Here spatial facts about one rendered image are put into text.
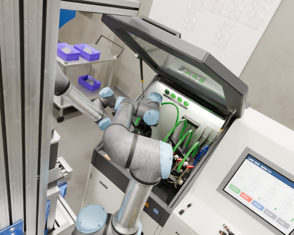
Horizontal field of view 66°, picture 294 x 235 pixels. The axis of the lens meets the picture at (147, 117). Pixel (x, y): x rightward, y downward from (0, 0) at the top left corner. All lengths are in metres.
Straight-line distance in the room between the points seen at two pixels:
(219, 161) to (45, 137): 1.08
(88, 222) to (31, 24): 0.74
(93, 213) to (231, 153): 0.88
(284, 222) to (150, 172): 1.03
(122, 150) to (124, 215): 0.31
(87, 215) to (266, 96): 2.44
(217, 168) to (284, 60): 1.69
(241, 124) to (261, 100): 1.57
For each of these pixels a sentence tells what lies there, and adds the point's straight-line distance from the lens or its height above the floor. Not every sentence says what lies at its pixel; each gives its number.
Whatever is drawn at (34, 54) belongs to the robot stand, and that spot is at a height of 1.90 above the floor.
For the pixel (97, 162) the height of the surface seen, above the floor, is 0.86.
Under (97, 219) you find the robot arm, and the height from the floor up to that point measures 1.27.
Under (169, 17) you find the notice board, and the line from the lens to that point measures 3.53.
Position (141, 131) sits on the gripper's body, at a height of 1.39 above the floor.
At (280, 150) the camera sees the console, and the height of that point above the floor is 1.52.
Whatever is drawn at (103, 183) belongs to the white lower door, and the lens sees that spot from 1.83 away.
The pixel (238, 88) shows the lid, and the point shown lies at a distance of 0.86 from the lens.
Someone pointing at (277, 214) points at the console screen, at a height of 1.21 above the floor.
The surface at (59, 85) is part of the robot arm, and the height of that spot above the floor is 1.61.
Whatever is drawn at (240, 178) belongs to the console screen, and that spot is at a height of 1.26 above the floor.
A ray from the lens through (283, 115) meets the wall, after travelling 2.98.
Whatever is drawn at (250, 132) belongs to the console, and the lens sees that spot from 1.45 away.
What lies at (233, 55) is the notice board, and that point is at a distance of 3.03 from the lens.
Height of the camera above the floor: 2.14
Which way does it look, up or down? 33 degrees down
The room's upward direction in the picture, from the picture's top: 19 degrees clockwise
